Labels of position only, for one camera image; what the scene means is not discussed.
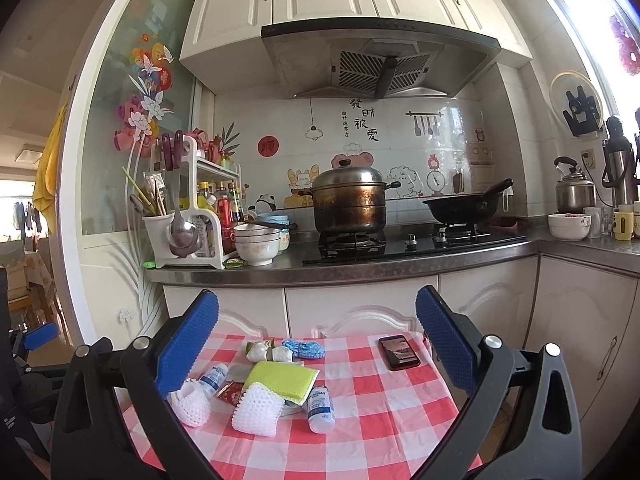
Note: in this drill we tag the small white bottle left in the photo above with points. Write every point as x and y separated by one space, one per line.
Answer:
212 380

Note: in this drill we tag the yellow cloth hanging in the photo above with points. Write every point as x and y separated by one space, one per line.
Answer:
43 197

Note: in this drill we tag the yellow mug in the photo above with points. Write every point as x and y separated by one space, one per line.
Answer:
623 225

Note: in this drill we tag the small white bottle right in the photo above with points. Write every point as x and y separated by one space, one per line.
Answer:
320 411

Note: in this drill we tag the white foam net left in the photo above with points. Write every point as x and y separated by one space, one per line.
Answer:
190 404

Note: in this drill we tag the white bowl on counter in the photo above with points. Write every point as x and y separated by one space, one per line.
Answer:
569 227

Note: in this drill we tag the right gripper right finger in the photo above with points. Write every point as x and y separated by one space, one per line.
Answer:
542 439

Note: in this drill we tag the red checkered tablecloth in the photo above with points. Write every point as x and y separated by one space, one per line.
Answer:
370 423

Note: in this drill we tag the green yellow sponge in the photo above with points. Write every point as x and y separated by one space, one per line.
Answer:
290 381

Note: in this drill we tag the red snack packet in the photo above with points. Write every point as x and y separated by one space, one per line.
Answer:
231 393

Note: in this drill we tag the white foam net right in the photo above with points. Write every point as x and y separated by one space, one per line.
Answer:
258 411

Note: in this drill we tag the blue patterned plastic bag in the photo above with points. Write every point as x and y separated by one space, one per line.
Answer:
304 350

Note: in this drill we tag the black gas stove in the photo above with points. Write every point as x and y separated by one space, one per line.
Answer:
418 241

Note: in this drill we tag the dark red smartphone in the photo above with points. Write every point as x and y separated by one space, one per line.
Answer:
398 353

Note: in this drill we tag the small white bottle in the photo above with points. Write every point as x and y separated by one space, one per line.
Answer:
320 411
212 380

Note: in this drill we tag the white foam net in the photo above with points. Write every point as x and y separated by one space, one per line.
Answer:
190 404
258 411

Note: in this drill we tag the steel thermos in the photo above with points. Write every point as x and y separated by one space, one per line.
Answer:
619 174

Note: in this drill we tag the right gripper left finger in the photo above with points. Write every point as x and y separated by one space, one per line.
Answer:
90 438

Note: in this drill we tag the red sauce bottle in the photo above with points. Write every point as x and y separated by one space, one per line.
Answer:
226 223

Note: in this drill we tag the black wok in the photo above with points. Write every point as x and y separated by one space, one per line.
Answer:
467 208

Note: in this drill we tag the steel kettle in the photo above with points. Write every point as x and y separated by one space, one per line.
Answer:
574 191

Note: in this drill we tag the large steel steamer pot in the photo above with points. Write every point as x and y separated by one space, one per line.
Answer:
349 199

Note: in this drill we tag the range hood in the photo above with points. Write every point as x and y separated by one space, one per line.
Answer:
375 58

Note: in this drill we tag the stacked white bowls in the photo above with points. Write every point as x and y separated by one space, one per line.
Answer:
256 245

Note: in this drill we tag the green clip on counter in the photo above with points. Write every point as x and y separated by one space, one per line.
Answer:
149 263

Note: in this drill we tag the steel ladle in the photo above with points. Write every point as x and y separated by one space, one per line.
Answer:
183 235

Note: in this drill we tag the white dish rack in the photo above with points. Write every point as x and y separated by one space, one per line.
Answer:
204 219

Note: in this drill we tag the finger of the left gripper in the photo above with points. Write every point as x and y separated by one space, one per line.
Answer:
24 341

